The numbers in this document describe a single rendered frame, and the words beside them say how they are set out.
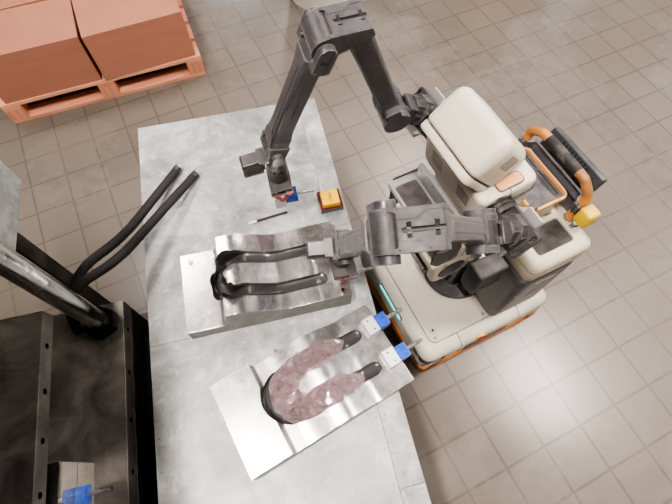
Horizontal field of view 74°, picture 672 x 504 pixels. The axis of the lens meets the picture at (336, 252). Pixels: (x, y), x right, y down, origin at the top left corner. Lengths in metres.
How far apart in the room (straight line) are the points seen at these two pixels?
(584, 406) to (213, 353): 1.71
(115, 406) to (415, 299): 1.23
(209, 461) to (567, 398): 1.65
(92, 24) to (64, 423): 2.24
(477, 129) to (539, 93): 2.28
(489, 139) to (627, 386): 1.74
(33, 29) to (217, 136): 1.66
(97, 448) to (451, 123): 1.28
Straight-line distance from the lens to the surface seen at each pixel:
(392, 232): 0.73
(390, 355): 1.31
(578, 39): 3.86
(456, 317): 2.04
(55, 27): 3.21
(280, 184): 1.36
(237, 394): 1.28
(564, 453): 2.38
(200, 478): 1.40
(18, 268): 1.21
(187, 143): 1.84
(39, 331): 1.38
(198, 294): 1.44
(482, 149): 1.07
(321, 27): 0.94
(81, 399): 1.56
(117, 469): 1.49
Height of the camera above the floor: 2.15
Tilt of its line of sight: 64 degrees down
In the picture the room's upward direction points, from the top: straight up
